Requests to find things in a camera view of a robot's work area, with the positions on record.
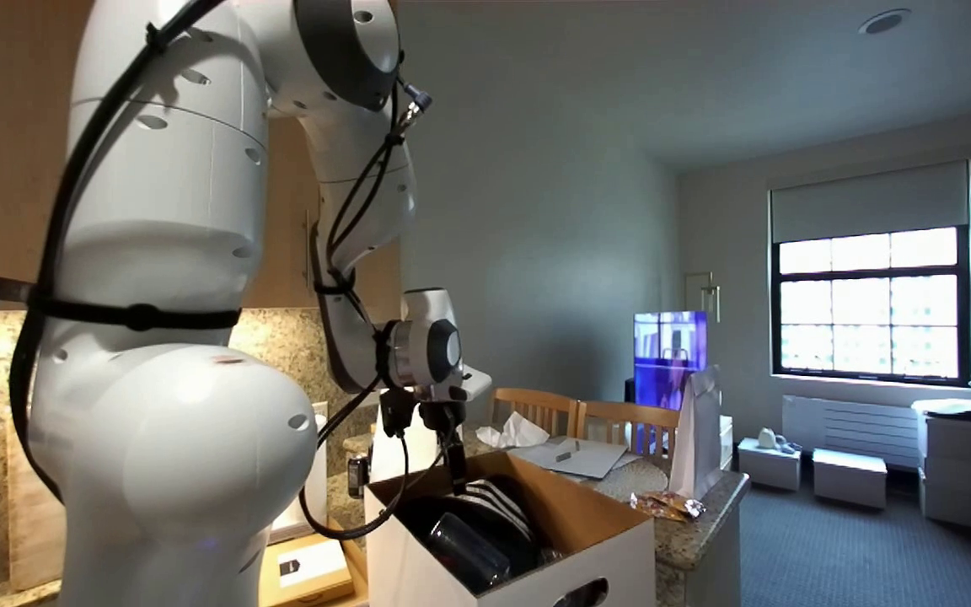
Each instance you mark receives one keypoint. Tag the grey notebook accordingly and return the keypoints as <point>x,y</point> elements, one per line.
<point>573,461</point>

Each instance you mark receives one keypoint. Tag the white cardboard box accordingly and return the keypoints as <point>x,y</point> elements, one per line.
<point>623,561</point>

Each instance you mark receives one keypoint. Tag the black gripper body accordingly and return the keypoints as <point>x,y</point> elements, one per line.
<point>443,419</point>

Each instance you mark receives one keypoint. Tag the shiny snack wrapper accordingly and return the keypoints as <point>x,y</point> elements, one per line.
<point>665,502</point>

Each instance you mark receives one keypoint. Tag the wooden chair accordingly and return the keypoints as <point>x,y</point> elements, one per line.
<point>632,422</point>
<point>537,404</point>

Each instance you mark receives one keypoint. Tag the black framed window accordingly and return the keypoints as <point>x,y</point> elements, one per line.
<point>870,305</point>

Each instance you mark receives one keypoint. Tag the grey roller blind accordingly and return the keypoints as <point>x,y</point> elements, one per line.
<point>868,204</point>

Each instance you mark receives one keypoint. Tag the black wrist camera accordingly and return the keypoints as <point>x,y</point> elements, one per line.
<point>396,411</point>

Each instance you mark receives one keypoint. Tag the crumpled white tissue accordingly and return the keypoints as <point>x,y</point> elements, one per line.
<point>514,430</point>

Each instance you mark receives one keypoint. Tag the grey printer cabinet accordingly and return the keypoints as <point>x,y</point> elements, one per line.
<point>951,461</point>

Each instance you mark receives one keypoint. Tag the clear plastic bag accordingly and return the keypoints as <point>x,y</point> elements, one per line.
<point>695,439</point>

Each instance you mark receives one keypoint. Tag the white wall radiator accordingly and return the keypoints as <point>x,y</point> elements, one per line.
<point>843,426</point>

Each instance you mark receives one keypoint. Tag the white floor storage box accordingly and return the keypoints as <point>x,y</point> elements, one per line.
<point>849,475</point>
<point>770,463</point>

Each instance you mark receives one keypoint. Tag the white paper shopping bag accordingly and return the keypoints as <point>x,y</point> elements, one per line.
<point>420,456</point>

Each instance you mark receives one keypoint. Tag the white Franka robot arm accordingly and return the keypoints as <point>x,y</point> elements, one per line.
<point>171,472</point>

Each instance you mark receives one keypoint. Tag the navy jacket with white stripes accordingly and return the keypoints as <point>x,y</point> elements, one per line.
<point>506,511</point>

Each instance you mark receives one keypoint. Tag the wooden upper kitchen cabinets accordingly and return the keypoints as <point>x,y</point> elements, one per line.
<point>1,136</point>

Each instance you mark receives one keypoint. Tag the wooden tray with label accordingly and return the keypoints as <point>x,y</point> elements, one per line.
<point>311,572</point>

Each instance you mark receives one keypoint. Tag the glowing purple monitor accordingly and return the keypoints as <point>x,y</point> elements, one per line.
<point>669,347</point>

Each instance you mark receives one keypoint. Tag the round ceiling light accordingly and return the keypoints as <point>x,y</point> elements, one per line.
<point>885,22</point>

